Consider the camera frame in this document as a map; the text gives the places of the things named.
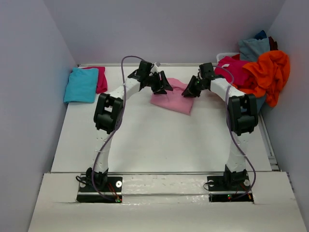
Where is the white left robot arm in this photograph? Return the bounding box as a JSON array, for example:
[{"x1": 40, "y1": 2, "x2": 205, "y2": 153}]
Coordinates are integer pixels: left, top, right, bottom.
[{"x1": 89, "y1": 60, "x2": 173, "y2": 192}]

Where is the maroon t-shirt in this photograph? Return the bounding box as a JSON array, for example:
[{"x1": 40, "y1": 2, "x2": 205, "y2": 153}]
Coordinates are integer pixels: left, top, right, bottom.
[{"x1": 268, "y1": 36, "x2": 278, "y2": 51}]

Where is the folded magenta t-shirt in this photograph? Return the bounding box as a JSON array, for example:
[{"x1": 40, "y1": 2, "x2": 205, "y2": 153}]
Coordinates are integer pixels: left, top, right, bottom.
[{"x1": 83, "y1": 66, "x2": 108, "y2": 94}]

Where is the crumpled magenta t-shirt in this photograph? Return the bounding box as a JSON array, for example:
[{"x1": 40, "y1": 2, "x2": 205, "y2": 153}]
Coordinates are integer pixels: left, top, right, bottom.
[{"x1": 214, "y1": 55, "x2": 249, "y2": 86}]

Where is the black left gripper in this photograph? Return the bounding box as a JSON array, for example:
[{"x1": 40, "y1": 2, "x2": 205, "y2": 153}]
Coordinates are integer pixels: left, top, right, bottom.
[{"x1": 145, "y1": 71, "x2": 173, "y2": 95}]

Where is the crumpled orange t-shirt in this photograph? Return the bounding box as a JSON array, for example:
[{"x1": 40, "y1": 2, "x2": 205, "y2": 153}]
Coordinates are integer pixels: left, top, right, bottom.
[{"x1": 233, "y1": 50, "x2": 290, "y2": 107}]

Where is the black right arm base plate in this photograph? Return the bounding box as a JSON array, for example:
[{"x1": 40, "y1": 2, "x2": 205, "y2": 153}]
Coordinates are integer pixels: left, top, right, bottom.
[{"x1": 203, "y1": 175, "x2": 254, "y2": 203}]

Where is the folded turquoise t-shirt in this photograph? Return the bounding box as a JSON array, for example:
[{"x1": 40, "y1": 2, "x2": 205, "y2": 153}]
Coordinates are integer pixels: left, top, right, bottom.
[{"x1": 63, "y1": 68, "x2": 98, "y2": 103}]

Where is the grey-blue t-shirt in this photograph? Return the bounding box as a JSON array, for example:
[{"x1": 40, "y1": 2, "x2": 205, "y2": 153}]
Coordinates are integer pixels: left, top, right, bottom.
[{"x1": 238, "y1": 38, "x2": 270, "y2": 62}]

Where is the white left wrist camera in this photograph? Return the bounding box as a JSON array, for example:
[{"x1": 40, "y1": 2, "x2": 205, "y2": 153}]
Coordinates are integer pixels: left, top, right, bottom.
[{"x1": 152, "y1": 62, "x2": 161, "y2": 73}]

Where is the light pink t-shirt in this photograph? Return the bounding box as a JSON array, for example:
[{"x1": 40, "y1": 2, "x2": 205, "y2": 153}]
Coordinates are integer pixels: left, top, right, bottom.
[{"x1": 150, "y1": 78, "x2": 194, "y2": 115}]

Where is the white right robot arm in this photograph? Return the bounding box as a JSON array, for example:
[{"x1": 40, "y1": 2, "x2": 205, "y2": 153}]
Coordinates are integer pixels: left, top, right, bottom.
[{"x1": 182, "y1": 63, "x2": 258, "y2": 192}]

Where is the dark blue t-shirt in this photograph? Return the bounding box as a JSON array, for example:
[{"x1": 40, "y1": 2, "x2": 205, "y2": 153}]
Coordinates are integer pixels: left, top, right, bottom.
[{"x1": 254, "y1": 30, "x2": 267, "y2": 40}]

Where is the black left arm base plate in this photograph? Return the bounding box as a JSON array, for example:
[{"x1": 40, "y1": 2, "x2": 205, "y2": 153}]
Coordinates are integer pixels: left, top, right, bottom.
[{"x1": 75, "y1": 174, "x2": 123, "y2": 203}]

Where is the white laundry basket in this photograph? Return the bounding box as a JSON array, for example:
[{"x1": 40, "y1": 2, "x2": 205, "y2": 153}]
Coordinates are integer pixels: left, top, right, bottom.
[{"x1": 216, "y1": 52, "x2": 239, "y2": 63}]

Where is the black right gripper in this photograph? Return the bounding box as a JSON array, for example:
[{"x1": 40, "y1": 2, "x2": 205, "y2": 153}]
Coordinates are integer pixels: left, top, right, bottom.
[{"x1": 182, "y1": 75, "x2": 207, "y2": 98}]

